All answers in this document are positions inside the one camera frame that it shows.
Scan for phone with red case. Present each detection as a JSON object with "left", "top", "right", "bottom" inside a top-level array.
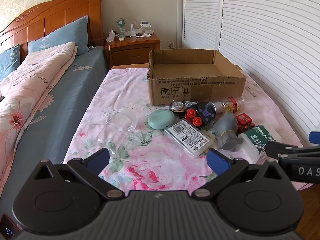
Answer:
[{"left": 0, "top": 214, "right": 20, "bottom": 238}]

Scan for clear correction tape dispenser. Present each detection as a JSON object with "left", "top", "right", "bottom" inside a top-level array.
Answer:
[{"left": 168, "top": 100, "right": 198, "bottom": 117}]

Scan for cardboard box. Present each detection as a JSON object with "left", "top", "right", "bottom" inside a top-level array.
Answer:
[{"left": 146, "top": 49, "right": 247, "bottom": 106}]

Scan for white bottle green label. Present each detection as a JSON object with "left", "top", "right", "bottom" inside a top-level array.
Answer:
[{"left": 237, "top": 124, "right": 283, "bottom": 163}]

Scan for wooden bed frame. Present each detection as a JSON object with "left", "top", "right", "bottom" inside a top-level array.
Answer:
[{"left": 111, "top": 64, "right": 150, "bottom": 70}]

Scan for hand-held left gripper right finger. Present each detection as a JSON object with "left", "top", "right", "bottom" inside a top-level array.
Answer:
[{"left": 191, "top": 148, "right": 285, "bottom": 202}]

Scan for mint green oval case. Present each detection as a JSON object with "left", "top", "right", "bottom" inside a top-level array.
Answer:
[{"left": 147, "top": 109, "right": 176, "bottom": 130}]

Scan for capsule bottle gold cap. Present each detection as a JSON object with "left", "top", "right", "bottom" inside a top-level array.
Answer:
[{"left": 208, "top": 96, "right": 246, "bottom": 117}]

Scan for wooden nightstand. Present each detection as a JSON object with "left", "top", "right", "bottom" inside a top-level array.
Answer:
[{"left": 104, "top": 33, "right": 161, "bottom": 70}]

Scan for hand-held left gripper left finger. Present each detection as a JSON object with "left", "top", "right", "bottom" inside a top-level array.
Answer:
[{"left": 31, "top": 148, "right": 127, "bottom": 201}]

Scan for clear plastic jar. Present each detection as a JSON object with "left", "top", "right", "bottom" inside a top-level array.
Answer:
[{"left": 95, "top": 108, "right": 138, "bottom": 158}]

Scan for small green desk fan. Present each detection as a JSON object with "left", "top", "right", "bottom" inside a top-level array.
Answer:
[{"left": 115, "top": 18, "right": 127, "bottom": 38}]

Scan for white louvred closet door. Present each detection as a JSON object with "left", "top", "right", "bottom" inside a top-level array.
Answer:
[
  {"left": 219, "top": 0, "right": 320, "bottom": 145},
  {"left": 183, "top": 0, "right": 223, "bottom": 51}
]

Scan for grey elephant figurine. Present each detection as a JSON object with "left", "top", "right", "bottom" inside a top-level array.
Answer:
[{"left": 214, "top": 112, "right": 242, "bottom": 152}]

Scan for black toy train red wheels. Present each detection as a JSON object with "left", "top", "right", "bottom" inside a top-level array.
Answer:
[{"left": 185, "top": 102, "right": 216, "bottom": 130}]

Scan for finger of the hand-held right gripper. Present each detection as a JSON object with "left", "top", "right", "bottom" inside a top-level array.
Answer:
[
  {"left": 265, "top": 141, "right": 320, "bottom": 157},
  {"left": 308, "top": 131, "right": 320, "bottom": 146}
]

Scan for red toy car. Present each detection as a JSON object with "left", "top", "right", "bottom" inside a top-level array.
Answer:
[{"left": 234, "top": 113, "right": 256, "bottom": 133}]

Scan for pink floral quilt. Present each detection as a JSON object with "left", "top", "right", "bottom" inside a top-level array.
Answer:
[{"left": 0, "top": 42, "right": 77, "bottom": 180}]

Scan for wooden headboard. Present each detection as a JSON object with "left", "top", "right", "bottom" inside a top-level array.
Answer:
[{"left": 0, "top": 0, "right": 105, "bottom": 63}]

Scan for blue bed sheet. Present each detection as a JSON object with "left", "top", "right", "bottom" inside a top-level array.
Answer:
[{"left": 0, "top": 46, "right": 109, "bottom": 218}]

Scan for small blue pillow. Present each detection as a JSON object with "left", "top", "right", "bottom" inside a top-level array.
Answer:
[{"left": 0, "top": 44, "right": 20, "bottom": 82}]

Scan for pink floral bedsheet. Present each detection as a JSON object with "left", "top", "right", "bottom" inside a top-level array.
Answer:
[{"left": 62, "top": 66, "right": 315, "bottom": 193}]

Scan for large blue pillow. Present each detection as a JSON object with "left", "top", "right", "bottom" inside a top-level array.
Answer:
[{"left": 27, "top": 15, "right": 89, "bottom": 56}]

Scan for white labelled plastic case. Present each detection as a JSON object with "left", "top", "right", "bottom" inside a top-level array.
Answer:
[{"left": 164, "top": 119, "right": 214, "bottom": 158}]

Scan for white phone stand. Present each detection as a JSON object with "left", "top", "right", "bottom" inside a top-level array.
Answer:
[{"left": 140, "top": 19, "right": 154, "bottom": 37}]

